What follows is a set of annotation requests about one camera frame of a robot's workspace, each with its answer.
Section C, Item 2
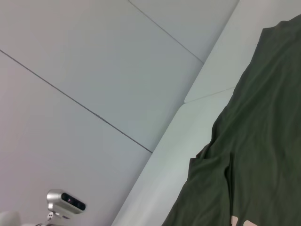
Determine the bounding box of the dark green FREE t-shirt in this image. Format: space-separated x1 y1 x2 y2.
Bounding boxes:
161 13 301 226

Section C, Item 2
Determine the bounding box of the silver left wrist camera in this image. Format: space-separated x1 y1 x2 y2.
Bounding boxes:
46 188 86 221

